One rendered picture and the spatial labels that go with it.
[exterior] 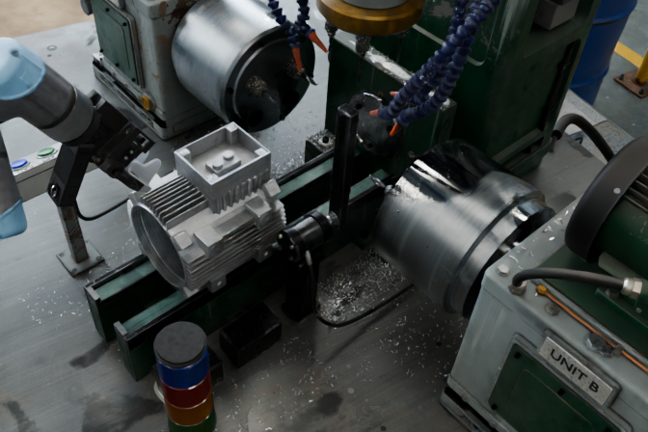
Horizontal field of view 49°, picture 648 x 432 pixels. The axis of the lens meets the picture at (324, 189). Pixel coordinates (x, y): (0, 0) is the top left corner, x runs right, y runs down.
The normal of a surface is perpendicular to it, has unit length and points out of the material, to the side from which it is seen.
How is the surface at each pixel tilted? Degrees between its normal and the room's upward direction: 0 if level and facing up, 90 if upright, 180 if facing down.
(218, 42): 39
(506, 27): 90
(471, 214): 28
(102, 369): 0
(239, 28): 21
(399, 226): 69
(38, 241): 0
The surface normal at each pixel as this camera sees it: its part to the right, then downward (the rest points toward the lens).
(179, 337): 0.06, -0.71
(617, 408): -0.75, 0.43
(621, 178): -0.39, -0.32
